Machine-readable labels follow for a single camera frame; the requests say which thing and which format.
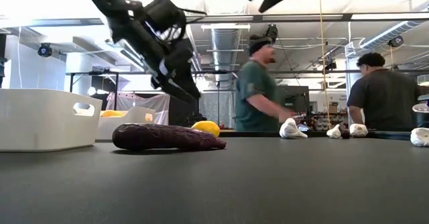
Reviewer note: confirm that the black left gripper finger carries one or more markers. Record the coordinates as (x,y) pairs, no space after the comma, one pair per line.
(187,73)
(171,86)

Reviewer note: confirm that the purple eggplant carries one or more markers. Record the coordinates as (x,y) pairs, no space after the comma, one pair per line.
(161,137)

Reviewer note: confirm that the white plush items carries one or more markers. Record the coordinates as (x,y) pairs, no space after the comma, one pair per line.
(291,131)

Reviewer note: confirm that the white garlic bulb with stem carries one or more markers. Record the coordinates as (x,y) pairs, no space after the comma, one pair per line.
(334,132)

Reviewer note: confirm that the white cloth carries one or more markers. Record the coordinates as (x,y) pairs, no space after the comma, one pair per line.
(421,137)

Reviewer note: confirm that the grey cloth backdrop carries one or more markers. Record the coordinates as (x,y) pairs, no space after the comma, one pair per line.
(140,103)

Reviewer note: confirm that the white plastic basket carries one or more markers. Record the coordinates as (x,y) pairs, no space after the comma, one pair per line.
(117,128)
(37,123)

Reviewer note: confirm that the person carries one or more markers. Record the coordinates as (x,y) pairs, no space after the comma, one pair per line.
(385,96)
(254,93)

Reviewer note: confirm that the black monitor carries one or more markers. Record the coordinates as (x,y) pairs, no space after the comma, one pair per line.
(300,98)

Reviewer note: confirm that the white round column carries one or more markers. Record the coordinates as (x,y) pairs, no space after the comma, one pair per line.
(352,80)

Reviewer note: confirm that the hanging black reel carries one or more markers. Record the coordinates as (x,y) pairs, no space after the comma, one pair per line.
(396,41)

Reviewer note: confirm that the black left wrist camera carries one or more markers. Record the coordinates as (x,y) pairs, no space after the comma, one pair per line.
(164,12)

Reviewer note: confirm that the hanging black camera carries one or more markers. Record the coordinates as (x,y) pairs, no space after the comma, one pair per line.
(272,31)

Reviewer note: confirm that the silver ventilation duct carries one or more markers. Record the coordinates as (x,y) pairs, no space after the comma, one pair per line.
(224,56)

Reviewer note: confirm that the black workstation frame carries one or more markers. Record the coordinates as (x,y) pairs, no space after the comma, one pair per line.
(94,72)

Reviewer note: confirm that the black ceiling camera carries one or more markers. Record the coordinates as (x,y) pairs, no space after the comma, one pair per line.
(44,50)

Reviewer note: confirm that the white ribbed duct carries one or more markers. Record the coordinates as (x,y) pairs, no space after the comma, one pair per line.
(388,33)

